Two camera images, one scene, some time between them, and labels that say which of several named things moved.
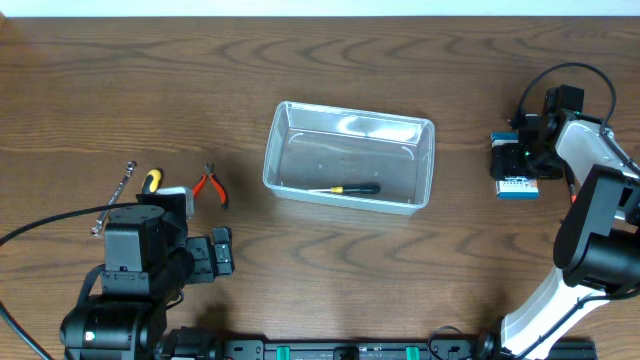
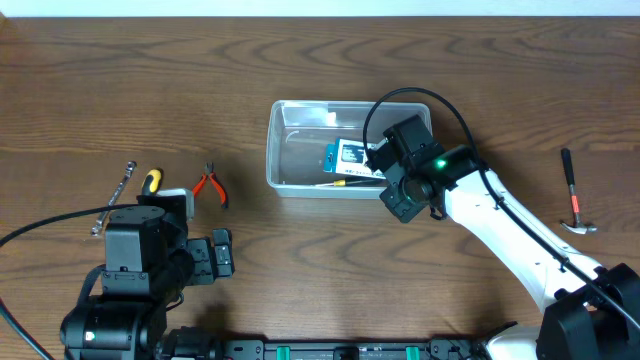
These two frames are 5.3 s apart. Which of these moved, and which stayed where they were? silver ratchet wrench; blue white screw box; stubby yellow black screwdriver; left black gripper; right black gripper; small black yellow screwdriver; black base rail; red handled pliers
Moved: blue white screw box; small black yellow screwdriver; right black gripper
Stayed: stubby yellow black screwdriver; black base rail; left black gripper; silver ratchet wrench; red handled pliers
